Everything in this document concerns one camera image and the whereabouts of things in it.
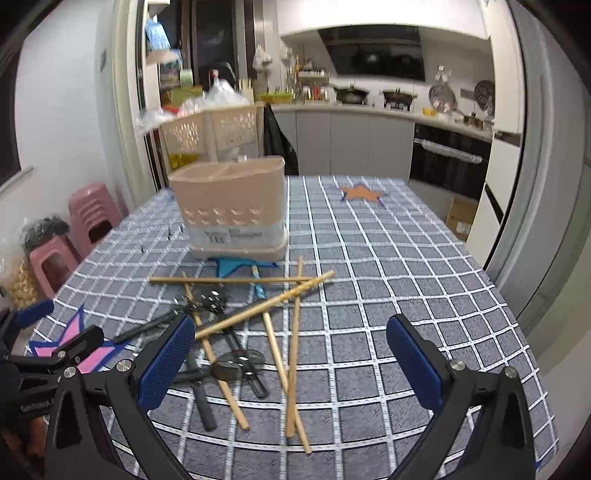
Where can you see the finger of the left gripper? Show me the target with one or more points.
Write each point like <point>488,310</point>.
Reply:
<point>72,351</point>
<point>29,315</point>

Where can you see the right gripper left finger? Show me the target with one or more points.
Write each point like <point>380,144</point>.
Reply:
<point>80,447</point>

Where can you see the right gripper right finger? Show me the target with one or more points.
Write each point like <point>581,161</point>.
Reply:
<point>501,446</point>

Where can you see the wooden chopstick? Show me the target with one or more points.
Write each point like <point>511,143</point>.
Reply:
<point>293,350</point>
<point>229,280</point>
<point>261,307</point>
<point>208,349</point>
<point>281,371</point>

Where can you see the blue patterned chopstick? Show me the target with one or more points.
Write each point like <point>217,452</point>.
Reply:
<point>258,287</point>

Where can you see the grey kitchen cabinets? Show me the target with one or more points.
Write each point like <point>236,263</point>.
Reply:
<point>348,141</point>

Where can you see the bag of yellow balls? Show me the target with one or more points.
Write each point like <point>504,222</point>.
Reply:
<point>18,280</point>

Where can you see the short pink plastic stool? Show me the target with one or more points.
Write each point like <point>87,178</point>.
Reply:
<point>53,263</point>

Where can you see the tall pink plastic stool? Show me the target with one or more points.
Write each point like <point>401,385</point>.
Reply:
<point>93,214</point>

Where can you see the beige utensil holder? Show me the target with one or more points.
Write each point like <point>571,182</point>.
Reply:
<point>234,209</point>

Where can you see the cardboard box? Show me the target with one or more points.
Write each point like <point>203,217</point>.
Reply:
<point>460,217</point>

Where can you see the beige perforated storage cart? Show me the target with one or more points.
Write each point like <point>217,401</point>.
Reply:
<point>212,135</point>

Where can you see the black built-in oven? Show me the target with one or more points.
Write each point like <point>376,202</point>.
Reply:
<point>450,160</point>

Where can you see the black hanging garment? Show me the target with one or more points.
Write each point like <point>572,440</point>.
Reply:
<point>275,143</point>

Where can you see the green colander basket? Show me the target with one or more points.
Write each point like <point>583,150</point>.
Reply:
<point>277,98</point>

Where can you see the black pot on stove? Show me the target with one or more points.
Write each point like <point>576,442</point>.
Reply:
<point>397,99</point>

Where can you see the black wok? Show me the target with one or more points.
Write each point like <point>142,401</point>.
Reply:
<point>351,95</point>

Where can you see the black range hood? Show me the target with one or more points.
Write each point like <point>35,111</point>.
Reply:
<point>382,50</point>

